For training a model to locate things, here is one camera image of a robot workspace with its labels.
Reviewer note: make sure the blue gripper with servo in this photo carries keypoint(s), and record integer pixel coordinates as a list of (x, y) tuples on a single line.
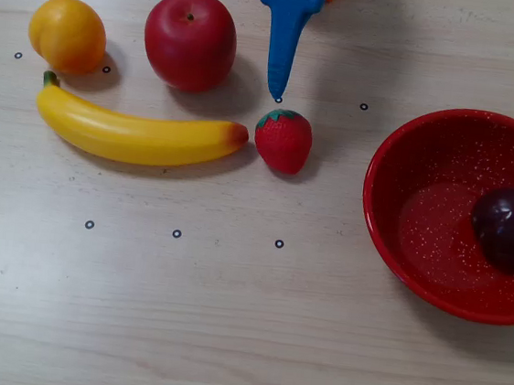
[(289, 7)]

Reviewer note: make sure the dark purple plum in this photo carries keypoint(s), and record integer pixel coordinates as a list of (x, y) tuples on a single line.
[(510, 228)]

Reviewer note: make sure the red speckled enamel bowl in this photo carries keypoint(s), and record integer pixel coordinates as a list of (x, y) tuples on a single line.
[(428, 229)]

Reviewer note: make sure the red toy apple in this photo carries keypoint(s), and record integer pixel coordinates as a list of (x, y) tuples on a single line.
[(190, 43)]

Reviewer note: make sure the red toy strawberry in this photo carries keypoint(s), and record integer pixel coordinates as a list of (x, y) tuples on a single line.
[(285, 145)]

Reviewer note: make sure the yellow toy banana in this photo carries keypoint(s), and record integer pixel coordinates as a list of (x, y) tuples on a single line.
[(134, 138)]

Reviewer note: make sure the yellow orange toy peach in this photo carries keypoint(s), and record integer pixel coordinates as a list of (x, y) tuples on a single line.
[(66, 34)]

